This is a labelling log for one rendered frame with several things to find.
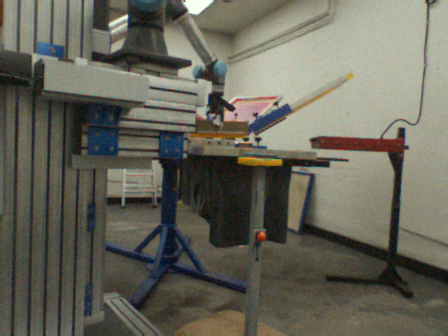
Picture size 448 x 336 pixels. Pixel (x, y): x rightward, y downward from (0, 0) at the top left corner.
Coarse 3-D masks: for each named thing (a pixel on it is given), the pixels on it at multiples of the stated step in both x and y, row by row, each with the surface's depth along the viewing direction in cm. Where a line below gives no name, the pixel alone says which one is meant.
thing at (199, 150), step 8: (192, 152) 169; (200, 152) 160; (208, 152) 158; (216, 152) 159; (224, 152) 161; (232, 152) 162; (240, 152) 164; (248, 152) 165; (256, 152) 167; (264, 152) 169; (272, 152) 170; (280, 152) 172; (288, 152) 174; (296, 152) 176; (304, 152) 178; (312, 152) 180
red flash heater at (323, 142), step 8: (320, 136) 266; (312, 144) 304; (320, 144) 267; (328, 144) 266; (336, 144) 266; (344, 144) 265; (352, 144) 265; (360, 144) 264; (368, 144) 264; (376, 144) 263; (384, 144) 262; (392, 144) 262; (400, 144) 261; (392, 152) 290; (400, 152) 262
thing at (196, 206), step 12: (192, 156) 188; (204, 156) 174; (180, 168) 208; (192, 168) 190; (204, 168) 176; (180, 180) 210; (192, 180) 190; (204, 180) 174; (180, 192) 211; (192, 192) 187; (204, 192) 172; (192, 204) 193; (204, 204) 173; (204, 216) 177
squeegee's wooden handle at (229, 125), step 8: (200, 120) 208; (208, 120) 210; (224, 120) 214; (232, 120) 216; (200, 128) 208; (208, 128) 210; (216, 128) 212; (224, 128) 214; (232, 128) 216; (240, 128) 218
